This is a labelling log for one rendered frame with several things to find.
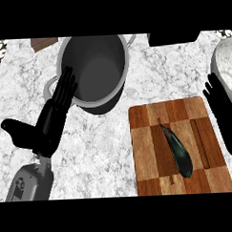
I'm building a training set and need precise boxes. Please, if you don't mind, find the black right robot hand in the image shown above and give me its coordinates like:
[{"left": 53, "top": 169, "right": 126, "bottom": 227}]
[{"left": 201, "top": 72, "right": 232, "bottom": 159}]

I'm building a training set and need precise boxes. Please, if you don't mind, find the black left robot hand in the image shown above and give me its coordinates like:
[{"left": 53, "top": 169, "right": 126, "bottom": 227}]
[{"left": 0, "top": 65, "right": 82, "bottom": 161}]

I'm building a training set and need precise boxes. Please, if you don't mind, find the checkered wooden cutting board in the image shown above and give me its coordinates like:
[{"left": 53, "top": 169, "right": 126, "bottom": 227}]
[{"left": 127, "top": 95, "right": 232, "bottom": 198}]

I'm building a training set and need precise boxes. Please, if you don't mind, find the dark green eggplant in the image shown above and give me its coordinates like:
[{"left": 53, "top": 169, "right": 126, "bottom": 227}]
[{"left": 158, "top": 121, "right": 194, "bottom": 179}]

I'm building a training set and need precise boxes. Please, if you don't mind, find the grey metal pot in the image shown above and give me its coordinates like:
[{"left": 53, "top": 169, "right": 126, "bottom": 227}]
[{"left": 41, "top": 33, "right": 140, "bottom": 118}]

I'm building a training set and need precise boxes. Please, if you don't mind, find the white speckled bowl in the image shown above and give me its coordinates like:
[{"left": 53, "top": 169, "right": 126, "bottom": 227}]
[{"left": 209, "top": 37, "right": 232, "bottom": 106}]

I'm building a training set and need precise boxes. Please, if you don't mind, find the brown wooden block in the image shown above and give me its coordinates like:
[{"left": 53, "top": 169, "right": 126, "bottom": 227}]
[{"left": 30, "top": 36, "right": 59, "bottom": 53}]

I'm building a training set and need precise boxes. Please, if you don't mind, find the black appliance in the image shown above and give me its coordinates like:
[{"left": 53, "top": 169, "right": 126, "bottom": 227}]
[{"left": 146, "top": 31, "right": 202, "bottom": 48}]

